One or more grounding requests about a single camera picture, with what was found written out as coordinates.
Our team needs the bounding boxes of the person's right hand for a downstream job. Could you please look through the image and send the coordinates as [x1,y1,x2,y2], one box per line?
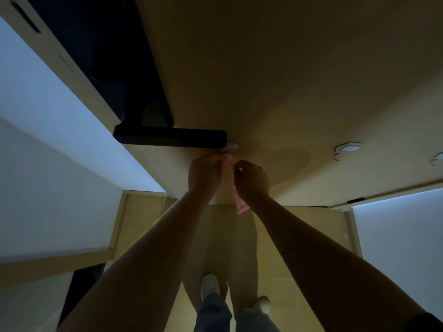
[233,160,270,204]

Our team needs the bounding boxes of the black monitor with stand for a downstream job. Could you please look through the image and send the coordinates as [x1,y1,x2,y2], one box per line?
[25,0,228,149]

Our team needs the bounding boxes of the pink strip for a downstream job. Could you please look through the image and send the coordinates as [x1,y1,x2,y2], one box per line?
[215,153,250,215]

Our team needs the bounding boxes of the person's left forearm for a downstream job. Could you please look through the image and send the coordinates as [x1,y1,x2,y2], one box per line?
[57,190,217,332]

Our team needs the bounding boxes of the white shoe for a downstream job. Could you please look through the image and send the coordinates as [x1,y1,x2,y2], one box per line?
[201,273,221,302]
[251,295,271,316]

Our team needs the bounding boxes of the white hexagonal puck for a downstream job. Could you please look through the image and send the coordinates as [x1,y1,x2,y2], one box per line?
[334,142,362,161]

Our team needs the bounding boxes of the blue jeans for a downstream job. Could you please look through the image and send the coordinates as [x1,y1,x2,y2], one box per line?
[193,292,281,332]

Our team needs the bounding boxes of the person's left hand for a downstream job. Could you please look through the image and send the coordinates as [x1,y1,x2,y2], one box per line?
[188,154,226,198]

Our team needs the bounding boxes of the person's right forearm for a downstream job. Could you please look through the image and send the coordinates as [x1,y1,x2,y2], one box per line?
[242,195,427,332]

